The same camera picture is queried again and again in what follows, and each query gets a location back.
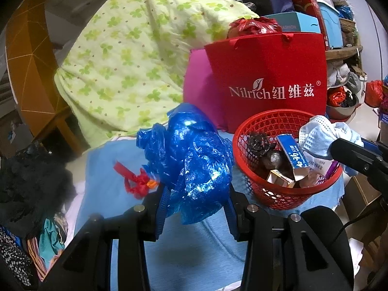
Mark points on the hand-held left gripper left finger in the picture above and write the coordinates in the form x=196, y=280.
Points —
x=160, y=212

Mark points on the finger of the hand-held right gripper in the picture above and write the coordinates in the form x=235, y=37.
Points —
x=348, y=153
x=374, y=146

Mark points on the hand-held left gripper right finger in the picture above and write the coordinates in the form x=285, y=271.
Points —
x=232, y=218

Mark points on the orange wrapper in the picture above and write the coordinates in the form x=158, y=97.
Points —
x=151, y=184

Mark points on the purple and white box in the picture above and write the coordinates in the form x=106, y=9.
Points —
x=321, y=165

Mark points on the white knitted cloth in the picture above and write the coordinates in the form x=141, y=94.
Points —
x=315, y=139

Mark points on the red ribbon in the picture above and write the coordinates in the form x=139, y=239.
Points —
x=136, y=185

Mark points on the red mesh plastic basket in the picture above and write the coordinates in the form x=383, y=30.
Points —
x=272, y=197

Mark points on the white tissue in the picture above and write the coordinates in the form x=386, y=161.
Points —
x=309, y=181

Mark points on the blue and white small box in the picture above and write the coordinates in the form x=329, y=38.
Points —
x=291, y=151

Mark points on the blue crinkled plastic bag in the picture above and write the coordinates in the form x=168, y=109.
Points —
x=188, y=157

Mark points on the black wrapper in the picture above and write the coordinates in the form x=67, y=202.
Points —
x=257, y=142

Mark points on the metal basin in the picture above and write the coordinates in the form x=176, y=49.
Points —
x=342, y=113

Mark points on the red plastic bag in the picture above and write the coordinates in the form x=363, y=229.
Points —
x=257, y=25
x=374, y=92

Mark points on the orange plastic bag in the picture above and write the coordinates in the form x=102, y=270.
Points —
x=336, y=95

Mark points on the white rice cooker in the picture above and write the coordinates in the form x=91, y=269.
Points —
x=354, y=83

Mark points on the light blue cloth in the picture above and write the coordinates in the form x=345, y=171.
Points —
x=106, y=172

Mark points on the white cloth bundle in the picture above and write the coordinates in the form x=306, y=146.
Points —
x=336, y=72

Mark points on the white bed sheet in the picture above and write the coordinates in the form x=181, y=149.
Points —
x=74, y=200

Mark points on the wooden table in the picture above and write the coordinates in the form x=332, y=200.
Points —
x=342, y=53

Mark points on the teal cloth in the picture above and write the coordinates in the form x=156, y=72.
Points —
x=53, y=233

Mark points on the red paper bag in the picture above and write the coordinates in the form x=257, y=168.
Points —
x=272, y=66

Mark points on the wicker basket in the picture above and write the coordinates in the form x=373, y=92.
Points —
x=347, y=25

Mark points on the pink cushion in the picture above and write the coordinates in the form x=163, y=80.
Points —
x=200, y=91

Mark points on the light blue storage bin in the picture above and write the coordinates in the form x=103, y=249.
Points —
x=330, y=21

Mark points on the light blue cardboard box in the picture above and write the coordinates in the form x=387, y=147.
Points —
x=300, y=21

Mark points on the red gift box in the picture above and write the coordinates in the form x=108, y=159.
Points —
x=312, y=12

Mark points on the black floral cloth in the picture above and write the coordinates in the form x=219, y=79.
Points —
x=15, y=257

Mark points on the green floral quilt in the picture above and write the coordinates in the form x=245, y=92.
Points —
x=121, y=51

